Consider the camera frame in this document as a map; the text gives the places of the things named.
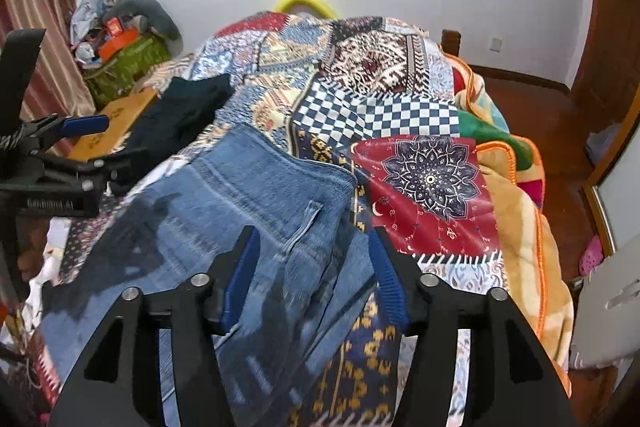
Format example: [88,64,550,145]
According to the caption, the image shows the blue denim pants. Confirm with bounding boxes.
[37,122,381,427]

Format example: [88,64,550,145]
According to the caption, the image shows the orange fleece blanket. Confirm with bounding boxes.
[442,52,573,398]

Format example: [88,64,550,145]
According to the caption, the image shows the wooden bedpost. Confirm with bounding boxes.
[441,29,461,58]

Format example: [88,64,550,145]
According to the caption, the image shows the wooden door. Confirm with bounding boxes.
[570,0,640,118]

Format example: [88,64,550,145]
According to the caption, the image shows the black folded garment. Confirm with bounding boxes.
[107,74,233,195]

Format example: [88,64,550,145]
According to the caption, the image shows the pink slippers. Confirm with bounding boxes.
[577,234,606,275]

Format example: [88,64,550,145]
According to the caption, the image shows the wooden framed mirror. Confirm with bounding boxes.
[580,97,640,258]

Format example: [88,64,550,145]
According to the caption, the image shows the patchwork printed blanket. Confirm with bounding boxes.
[30,11,511,427]

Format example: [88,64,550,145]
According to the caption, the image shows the blue plastic bag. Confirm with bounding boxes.
[586,122,623,168]

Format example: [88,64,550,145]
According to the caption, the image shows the wooden folding lap table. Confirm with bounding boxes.
[67,87,161,162]

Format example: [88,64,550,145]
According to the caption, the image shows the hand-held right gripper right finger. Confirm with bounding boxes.
[369,226,576,427]

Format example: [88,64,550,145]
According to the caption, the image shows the green fabric bag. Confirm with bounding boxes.
[82,34,173,108]

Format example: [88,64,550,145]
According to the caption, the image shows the grey neck pillow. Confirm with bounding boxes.
[107,0,182,42]

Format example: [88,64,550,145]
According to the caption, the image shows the orange box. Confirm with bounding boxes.
[97,18,138,60]

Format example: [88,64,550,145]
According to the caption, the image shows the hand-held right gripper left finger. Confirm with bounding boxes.
[47,224,262,427]

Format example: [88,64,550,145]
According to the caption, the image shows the pale printed cloth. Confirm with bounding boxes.
[70,0,126,42]

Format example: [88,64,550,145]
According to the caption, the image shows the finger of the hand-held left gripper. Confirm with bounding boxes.
[22,114,110,152]
[44,149,151,191]

